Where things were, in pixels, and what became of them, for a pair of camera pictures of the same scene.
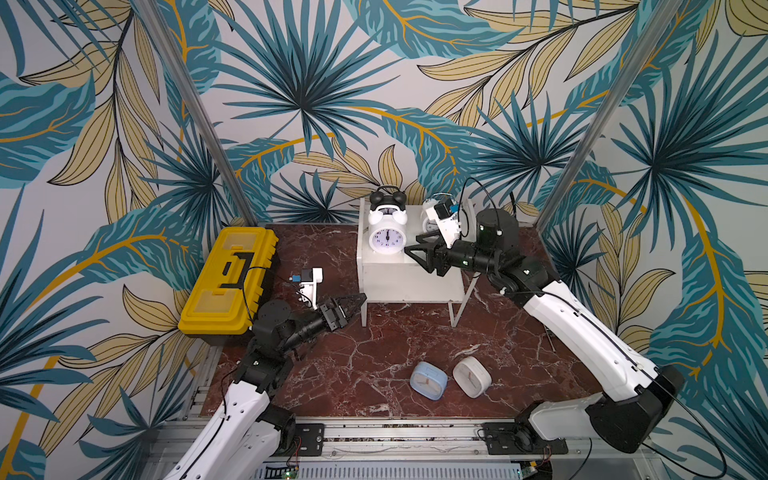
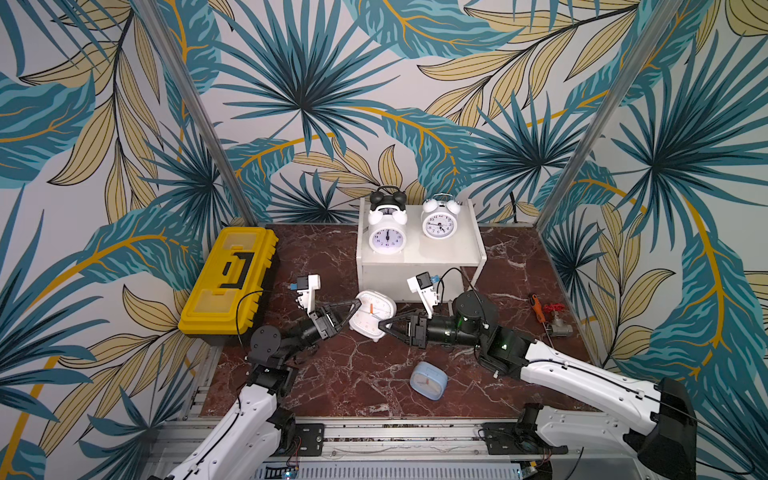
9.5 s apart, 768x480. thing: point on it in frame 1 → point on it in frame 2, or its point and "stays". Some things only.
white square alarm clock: (472, 377) → (374, 308)
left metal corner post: (162, 35) stays
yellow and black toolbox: (225, 296) stays
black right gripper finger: (423, 254) → (385, 326)
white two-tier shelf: (400, 278) stays
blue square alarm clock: (428, 380) stays
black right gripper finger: (420, 251) → (388, 323)
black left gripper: (335, 316) stays
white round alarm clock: (387, 231) stays
